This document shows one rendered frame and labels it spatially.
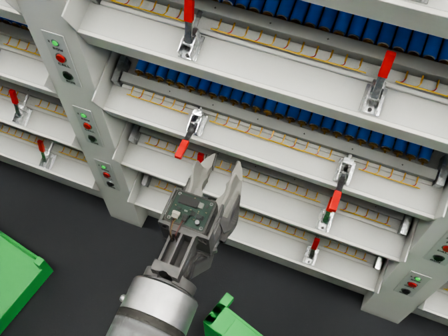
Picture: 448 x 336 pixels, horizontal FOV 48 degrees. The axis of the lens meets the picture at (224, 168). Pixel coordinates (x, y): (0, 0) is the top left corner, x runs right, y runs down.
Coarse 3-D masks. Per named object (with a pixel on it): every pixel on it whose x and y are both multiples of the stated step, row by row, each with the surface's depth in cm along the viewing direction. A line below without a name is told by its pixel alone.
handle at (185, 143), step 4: (192, 124) 88; (196, 124) 88; (192, 128) 88; (188, 132) 87; (192, 132) 87; (188, 136) 87; (184, 140) 86; (188, 140) 86; (180, 144) 86; (184, 144) 86; (188, 144) 86; (180, 148) 86; (184, 148) 86; (176, 152) 85; (180, 152) 85; (184, 152) 86; (176, 156) 85; (180, 156) 85
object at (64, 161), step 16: (0, 128) 135; (16, 128) 131; (0, 144) 134; (16, 144) 133; (32, 144) 132; (48, 144) 132; (16, 160) 132; (32, 160) 132; (48, 160) 129; (64, 160) 130; (80, 160) 130; (64, 176) 130; (80, 176) 129
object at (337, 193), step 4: (340, 176) 83; (344, 176) 83; (340, 180) 82; (344, 180) 82; (340, 184) 82; (336, 188) 82; (340, 188) 82; (336, 192) 81; (340, 192) 81; (336, 196) 81; (340, 196) 81; (332, 200) 80; (336, 200) 80; (332, 204) 80; (336, 204) 80; (332, 208) 80; (336, 208) 80
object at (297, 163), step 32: (128, 64) 93; (96, 96) 89; (128, 96) 93; (160, 128) 91; (224, 128) 89; (320, 128) 87; (256, 160) 88; (288, 160) 87; (320, 160) 86; (416, 160) 84; (352, 192) 84; (384, 192) 84; (416, 192) 83
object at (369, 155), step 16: (128, 80) 91; (144, 80) 90; (176, 96) 89; (192, 96) 89; (224, 112) 87; (240, 112) 87; (272, 128) 86; (288, 128) 85; (304, 128) 85; (320, 144) 84; (336, 144) 84; (352, 144) 83; (368, 160) 83; (384, 160) 82; (400, 160) 82; (416, 176) 82; (432, 176) 81
